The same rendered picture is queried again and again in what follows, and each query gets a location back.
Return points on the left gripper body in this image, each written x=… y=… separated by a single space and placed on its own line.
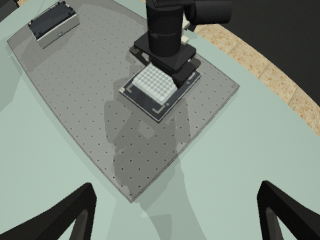
x=169 y=52

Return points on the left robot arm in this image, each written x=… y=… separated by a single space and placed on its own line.
x=166 y=18

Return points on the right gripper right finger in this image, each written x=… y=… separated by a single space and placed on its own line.
x=272 y=202

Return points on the white well plate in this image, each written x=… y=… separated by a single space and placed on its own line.
x=154 y=80

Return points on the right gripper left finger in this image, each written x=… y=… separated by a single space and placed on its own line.
x=51 y=224

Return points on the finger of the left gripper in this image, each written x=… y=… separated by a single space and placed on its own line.
x=138 y=54
x=194 y=61

